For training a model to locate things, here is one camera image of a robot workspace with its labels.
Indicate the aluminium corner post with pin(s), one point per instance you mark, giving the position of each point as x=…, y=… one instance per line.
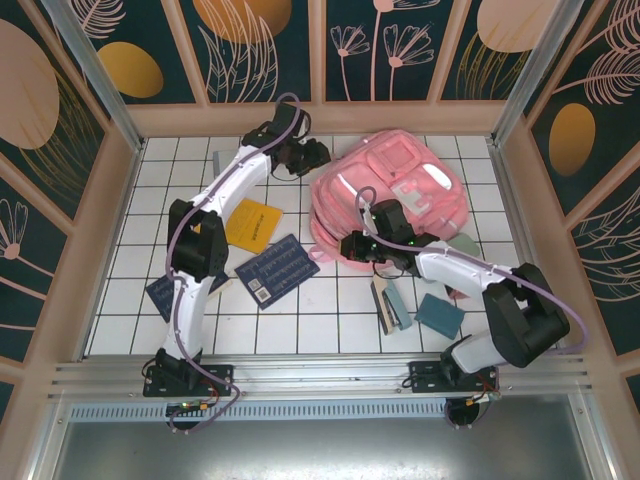
x=534, y=70
x=97, y=70

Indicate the grey metal panel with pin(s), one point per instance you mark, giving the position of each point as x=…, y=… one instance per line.
x=320, y=450

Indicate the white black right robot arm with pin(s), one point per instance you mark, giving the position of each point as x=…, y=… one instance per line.
x=460, y=265

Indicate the navy book with white print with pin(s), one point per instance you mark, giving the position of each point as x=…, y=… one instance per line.
x=277, y=270

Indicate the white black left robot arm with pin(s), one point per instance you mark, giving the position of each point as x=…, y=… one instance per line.
x=235, y=180

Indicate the teal notebook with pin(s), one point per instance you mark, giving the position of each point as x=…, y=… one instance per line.
x=440, y=315

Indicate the silver grey notebook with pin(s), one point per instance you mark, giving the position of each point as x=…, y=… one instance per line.
x=220, y=162

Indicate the thick navy book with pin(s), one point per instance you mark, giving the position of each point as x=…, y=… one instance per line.
x=162, y=297

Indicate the yellow power connector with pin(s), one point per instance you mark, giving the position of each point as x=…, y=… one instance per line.
x=475, y=400
x=200, y=408

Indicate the pale green pencil case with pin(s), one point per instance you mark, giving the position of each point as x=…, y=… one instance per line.
x=465, y=246

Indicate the teal beige stapler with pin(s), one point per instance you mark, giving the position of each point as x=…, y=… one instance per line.
x=392, y=307

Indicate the yellow book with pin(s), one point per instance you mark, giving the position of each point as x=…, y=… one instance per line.
x=255, y=225

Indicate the aluminium side rail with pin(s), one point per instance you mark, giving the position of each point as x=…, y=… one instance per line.
x=113, y=250
x=510, y=200

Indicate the pink backpack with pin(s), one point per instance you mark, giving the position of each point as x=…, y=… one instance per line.
x=345, y=200

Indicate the aluminium mounting rail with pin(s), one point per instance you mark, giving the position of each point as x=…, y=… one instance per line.
x=320, y=372

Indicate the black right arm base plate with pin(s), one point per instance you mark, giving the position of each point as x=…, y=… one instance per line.
x=425, y=377

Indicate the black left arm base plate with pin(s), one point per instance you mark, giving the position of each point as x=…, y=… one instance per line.
x=215, y=380

